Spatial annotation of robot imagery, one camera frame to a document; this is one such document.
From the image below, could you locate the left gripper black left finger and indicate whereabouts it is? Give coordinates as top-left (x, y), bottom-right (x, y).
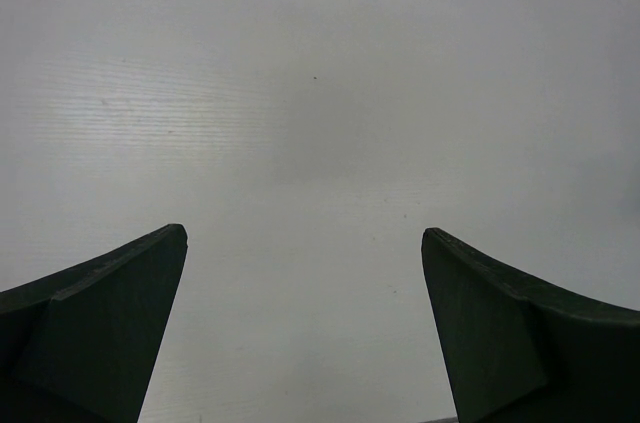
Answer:
top-left (1, 224), bottom-right (188, 422)

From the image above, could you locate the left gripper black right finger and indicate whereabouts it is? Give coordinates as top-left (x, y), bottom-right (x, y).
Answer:
top-left (421, 228), bottom-right (639, 422)

